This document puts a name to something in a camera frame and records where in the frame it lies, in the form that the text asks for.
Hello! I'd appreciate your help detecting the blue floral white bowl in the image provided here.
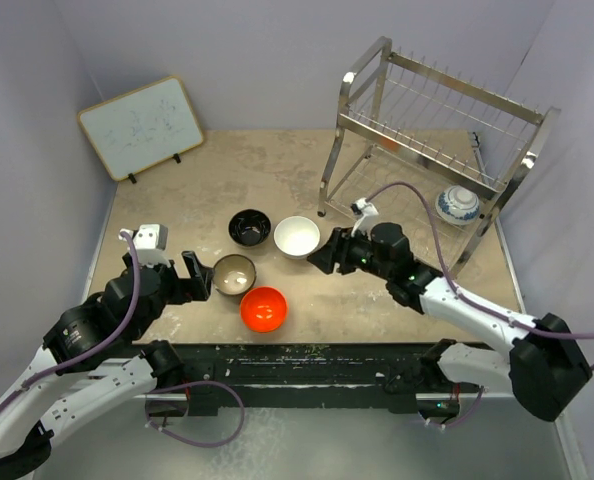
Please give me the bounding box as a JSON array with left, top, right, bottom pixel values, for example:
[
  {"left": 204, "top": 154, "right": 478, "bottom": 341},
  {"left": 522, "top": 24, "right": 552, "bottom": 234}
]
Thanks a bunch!
[{"left": 435, "top": 185, "right": 480, "bottom": 226}]

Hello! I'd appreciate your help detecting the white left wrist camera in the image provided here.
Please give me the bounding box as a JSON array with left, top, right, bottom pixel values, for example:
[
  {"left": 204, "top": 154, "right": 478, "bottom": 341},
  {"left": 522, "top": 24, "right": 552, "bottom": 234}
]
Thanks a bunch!
[{"left": 118, "top": 224, "right": 171, "bottom": 268}]

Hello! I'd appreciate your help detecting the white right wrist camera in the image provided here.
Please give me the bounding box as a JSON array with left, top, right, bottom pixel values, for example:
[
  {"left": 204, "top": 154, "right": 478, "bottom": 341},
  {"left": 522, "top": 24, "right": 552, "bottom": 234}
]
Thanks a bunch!
[{"left": 351, "top": 198, "right": 379, "bottom": 237}]

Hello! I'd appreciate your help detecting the orange bowl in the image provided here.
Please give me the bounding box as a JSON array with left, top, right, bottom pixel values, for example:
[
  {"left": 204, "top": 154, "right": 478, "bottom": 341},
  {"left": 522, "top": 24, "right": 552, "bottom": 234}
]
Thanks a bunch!
[{"left": 239, "top": 286, "right": 289, "bottom": 333}]

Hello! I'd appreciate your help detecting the aluminium frame rail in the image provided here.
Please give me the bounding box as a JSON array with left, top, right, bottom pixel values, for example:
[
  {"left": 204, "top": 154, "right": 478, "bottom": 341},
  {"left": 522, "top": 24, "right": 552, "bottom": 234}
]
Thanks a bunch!
[{"left": 555, "top": 413, "right": 590, "bottom": 480}]

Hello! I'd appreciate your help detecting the stainless steel dish rack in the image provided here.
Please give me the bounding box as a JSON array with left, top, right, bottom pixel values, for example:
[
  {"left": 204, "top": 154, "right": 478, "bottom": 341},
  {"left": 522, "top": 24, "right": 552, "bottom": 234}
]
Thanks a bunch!
[{"left": 317, "top": 36, "right": 561, "bottom": 275}]

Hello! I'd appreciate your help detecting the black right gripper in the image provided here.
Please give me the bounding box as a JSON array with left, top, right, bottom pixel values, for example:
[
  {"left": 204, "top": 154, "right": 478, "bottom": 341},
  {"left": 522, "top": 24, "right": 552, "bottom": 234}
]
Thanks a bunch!
[{"left": 308, "top": 225, "right": 393, "bottom": 281}]

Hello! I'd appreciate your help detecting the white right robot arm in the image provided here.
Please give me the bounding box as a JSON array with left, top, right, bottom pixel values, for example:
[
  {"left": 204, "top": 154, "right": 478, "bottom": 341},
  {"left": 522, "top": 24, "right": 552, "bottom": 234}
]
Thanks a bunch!
[{"left": 307, "top": 222, "right": 593, "bottom": 422}]

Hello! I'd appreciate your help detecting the black table edge rail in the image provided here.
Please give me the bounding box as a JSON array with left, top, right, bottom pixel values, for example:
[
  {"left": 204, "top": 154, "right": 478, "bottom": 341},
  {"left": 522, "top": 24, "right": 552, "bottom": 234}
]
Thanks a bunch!
[{"left": 96, "top": 341, "right": 503, "bottom": 416}]

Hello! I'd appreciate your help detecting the small whiteboard with wooden frame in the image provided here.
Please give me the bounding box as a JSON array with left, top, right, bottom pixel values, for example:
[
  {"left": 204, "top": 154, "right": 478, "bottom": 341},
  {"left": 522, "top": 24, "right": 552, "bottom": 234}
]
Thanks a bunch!
[{"left": 77, "top": 76, "right": 204, "bottom": 182}]

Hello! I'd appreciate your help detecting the black glossy bowl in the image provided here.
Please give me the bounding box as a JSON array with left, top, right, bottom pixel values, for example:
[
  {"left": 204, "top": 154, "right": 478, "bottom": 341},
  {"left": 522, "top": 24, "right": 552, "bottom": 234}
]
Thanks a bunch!
[{"left": 227, "top": 209, "right": 272, "bottom": 248}]

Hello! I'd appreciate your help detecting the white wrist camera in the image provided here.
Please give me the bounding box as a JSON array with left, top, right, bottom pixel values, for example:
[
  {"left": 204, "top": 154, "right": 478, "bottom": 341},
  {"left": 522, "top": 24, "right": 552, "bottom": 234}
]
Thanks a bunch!
[
  {"left": 118, "top": 224, "right": 171, "bottom": 268},
  {"left": 351, "top": 198, "right": 379, "bottom": 237}
]

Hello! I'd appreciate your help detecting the beige bowl with dark rim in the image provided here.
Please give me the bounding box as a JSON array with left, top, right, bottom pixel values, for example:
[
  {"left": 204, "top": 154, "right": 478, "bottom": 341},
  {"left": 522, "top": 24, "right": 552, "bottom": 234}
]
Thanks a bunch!
[{"left": 213, "top": 254, "right": 257, "bottom": 297}]

